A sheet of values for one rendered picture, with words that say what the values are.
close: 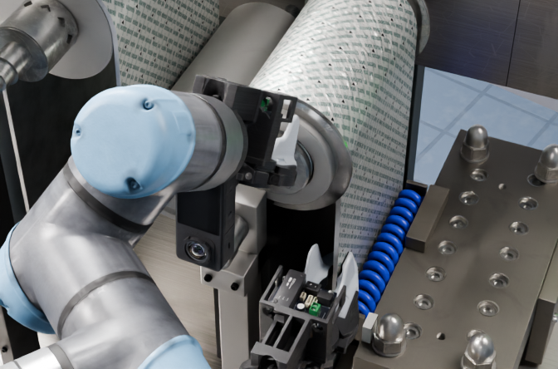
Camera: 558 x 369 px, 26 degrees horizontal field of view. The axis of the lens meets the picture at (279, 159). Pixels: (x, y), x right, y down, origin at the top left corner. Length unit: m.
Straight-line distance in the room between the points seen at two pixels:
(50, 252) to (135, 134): 0.11
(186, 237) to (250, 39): 0.39
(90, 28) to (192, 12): 0.19
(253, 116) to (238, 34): 0.37
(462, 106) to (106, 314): 2.50
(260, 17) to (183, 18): 0.10
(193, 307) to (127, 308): 0.72
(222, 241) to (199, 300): 0.52
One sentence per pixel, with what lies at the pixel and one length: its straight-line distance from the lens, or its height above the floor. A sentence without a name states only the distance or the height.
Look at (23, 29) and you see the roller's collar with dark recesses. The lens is 1.17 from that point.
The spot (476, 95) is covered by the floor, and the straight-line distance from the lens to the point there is 3.27.
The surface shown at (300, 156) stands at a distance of 1.15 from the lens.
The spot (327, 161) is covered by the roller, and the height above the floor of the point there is 1.27.
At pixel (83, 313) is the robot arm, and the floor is 1.44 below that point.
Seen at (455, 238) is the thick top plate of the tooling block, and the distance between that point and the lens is 1.42.
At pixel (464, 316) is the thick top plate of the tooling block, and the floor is 1.03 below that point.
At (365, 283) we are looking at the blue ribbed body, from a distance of 1.35.
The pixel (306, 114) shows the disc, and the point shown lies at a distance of 1.14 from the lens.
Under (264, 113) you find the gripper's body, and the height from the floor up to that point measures 1.40.
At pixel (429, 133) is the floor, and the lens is 3.14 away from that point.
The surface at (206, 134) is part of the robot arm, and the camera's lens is 0.86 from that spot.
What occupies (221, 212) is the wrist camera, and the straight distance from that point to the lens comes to 0.99.
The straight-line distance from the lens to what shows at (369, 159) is 1.28.
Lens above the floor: 2.04
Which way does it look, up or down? 42 degrees down
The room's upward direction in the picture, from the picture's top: straight up
